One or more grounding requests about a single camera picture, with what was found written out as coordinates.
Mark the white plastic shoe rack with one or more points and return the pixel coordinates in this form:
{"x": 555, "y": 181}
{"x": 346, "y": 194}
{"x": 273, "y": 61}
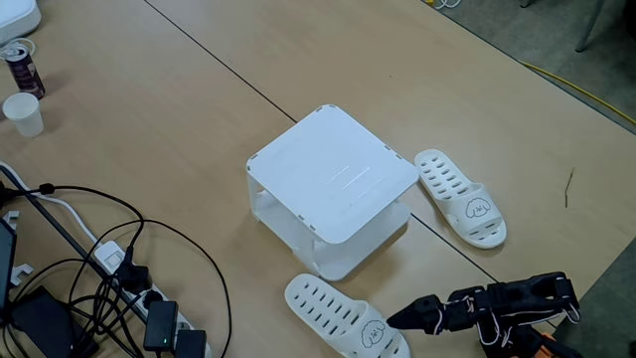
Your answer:
{"x": 328, "y": 174}

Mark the dark purple drink can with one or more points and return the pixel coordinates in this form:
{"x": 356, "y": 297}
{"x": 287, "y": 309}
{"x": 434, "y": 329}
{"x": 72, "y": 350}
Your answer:
{"x": 27, "y": 74}

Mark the black adapter with green light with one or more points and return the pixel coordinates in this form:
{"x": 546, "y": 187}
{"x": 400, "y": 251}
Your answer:
{"x": 160, "y": 323}

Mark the white power strip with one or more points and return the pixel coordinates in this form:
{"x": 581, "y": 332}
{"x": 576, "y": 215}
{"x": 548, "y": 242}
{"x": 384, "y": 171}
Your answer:
{"x": 111, "y": 256}

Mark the white slipper with dog print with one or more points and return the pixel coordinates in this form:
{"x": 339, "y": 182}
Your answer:
{"x": 323, "y": 308}
{"x": 442, "y": 174}

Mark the black plug charger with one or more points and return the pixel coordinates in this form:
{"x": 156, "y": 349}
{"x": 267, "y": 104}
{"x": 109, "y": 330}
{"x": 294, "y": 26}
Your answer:
{"x": 133, "y": 278}

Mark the white paper cup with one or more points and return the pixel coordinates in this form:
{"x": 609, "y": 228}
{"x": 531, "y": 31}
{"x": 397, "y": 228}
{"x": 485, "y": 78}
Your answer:
{"x": 22, "y": 117}

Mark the white flat device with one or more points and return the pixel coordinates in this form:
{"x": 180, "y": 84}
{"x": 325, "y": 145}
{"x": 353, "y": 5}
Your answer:
{"x": 15, "y": 17}

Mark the black flat power brick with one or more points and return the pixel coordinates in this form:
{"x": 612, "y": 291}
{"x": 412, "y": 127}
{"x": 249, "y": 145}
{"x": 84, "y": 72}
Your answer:
{"x": 45, "y": 323}

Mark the grey chair leg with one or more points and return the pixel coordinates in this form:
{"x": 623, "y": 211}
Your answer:
{"x": 591, "y": 27}

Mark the black power adapter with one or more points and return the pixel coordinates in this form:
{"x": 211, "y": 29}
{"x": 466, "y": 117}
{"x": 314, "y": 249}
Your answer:
{"x": 190, "y": 345}

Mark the white printed bracket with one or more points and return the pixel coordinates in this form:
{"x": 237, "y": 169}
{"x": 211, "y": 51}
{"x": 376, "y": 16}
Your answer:
{"x": 22, "y": 272}

